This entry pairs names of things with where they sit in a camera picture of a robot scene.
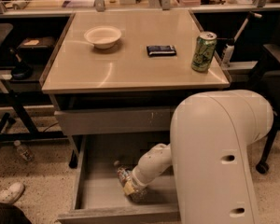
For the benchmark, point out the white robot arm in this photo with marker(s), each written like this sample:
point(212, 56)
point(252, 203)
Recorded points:
point(209, 136)

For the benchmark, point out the closed grey top drawer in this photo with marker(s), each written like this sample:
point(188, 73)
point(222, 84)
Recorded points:
point(115, 120)

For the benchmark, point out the water bottle on floor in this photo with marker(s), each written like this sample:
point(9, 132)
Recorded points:
point(23, 150)

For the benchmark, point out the clear plastic water bottle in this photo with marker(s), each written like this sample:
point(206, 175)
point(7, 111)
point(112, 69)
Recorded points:
point(124, 174)

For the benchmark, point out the white spray bottle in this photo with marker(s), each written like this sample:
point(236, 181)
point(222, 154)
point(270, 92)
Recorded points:
point(227, 53)

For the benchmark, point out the white paper bowl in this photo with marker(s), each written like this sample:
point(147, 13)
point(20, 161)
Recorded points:
point(103, 37)

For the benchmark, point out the black office chair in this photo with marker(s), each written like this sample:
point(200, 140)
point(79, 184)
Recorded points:
point(265, 78)

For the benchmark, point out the dark trouser leg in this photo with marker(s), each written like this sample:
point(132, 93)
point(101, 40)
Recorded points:
point(10, 214)

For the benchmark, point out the white shoe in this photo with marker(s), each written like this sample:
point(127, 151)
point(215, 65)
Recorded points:
point(12, 194)

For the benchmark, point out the dark blue snack packet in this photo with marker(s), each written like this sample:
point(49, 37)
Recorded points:
point(156, 51)

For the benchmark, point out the black box on shelf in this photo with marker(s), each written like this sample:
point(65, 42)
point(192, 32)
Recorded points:
point(36, 47)

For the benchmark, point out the open grey middle drawer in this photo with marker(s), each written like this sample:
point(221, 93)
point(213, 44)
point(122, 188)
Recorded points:
point(98, 197)

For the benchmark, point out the grey drawer cabinet with counter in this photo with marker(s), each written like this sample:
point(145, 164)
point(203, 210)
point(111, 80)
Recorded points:
point(80, 76)

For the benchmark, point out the green drink can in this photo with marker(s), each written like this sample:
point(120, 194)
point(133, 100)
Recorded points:
point(204, 51)

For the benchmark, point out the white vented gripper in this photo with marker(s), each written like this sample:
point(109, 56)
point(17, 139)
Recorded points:
point(136, 176)

